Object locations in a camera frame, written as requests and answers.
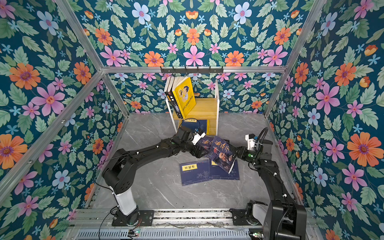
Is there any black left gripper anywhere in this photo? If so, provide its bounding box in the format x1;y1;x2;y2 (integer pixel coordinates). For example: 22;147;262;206
180;137;211;157

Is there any purple portrait book top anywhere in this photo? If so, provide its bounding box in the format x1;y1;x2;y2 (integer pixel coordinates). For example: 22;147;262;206
208;136;237;174

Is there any navy book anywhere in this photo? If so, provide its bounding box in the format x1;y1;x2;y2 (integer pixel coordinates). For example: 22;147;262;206
180;160;211;186
181;119;209;134
209;161;240;180

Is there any black wolf cover book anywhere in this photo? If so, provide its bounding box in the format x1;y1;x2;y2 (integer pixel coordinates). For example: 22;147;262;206
169;77;183;119

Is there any yellow cartoon book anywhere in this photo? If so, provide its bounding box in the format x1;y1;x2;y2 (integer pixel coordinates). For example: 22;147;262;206
172;76;196;119

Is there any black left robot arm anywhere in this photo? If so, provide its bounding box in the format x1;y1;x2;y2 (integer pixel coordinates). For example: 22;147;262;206
102;127;208;225

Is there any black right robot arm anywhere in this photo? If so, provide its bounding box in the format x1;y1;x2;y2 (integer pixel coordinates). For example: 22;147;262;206
236;140;307;240

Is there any purple book underneath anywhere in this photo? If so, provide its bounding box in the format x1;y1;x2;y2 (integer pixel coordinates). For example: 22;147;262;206
198;136;231;151

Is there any black book standing on shelf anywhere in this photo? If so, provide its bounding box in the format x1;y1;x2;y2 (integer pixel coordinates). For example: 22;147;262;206
164;76;174;102

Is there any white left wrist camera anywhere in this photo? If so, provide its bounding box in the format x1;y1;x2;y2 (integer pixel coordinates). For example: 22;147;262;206
192;132;206;145

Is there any wooden white frame shelf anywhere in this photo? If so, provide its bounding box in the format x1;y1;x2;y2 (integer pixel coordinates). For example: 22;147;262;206
166;82;220;135

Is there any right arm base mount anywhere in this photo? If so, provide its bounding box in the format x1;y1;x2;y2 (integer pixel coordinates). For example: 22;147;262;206
230;209;258;226

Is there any aluminium front rail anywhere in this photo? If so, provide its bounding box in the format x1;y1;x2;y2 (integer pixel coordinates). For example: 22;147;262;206
70;208;319;229

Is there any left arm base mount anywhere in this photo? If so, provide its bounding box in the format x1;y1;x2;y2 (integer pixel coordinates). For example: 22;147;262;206
112;209;155;227

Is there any black wall hook rail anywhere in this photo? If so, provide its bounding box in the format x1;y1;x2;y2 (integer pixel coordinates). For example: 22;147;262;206
160;67;224;75

